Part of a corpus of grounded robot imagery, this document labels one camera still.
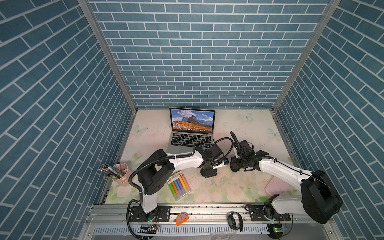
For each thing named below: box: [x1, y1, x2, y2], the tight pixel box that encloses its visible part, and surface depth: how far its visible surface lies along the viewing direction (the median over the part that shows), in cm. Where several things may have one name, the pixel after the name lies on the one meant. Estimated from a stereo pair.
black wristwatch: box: [227, 211, 243, 232], surface depth 71 cm
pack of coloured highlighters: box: [167, 171, 192, 201], surface depth 84 cm
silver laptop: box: [167, 107, 216, 154], surface depth 101 cm
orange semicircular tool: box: [176, 212, 189, 226], surface depth 72 cm
